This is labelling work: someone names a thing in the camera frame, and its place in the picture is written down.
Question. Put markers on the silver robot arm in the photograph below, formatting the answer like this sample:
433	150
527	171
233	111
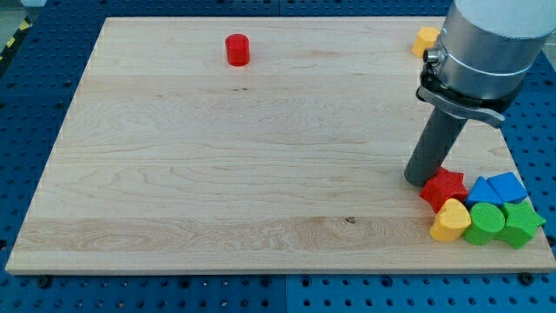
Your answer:
481	56

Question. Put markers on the light wooden board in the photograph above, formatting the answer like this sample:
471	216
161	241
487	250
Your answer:
171	161

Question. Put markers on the red cylinder block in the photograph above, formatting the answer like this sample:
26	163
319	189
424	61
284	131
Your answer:
237	49

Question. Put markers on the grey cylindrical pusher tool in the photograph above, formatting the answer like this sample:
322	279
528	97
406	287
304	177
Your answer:
436	140

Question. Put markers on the red star block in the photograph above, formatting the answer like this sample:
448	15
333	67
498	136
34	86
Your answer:
444	185

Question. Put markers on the yellow heart block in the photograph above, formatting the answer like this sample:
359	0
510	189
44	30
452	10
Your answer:
451	221

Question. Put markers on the yellow hexagon block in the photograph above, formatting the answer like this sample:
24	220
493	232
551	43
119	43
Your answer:
425	38

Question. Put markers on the blue triangle block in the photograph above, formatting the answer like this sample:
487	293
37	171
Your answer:
482	192

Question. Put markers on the green cylinder block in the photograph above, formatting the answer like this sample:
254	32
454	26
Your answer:
487	221

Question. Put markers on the blue cube block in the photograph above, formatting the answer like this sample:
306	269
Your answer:
508	187

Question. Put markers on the green star block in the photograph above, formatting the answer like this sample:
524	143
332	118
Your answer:
521	224

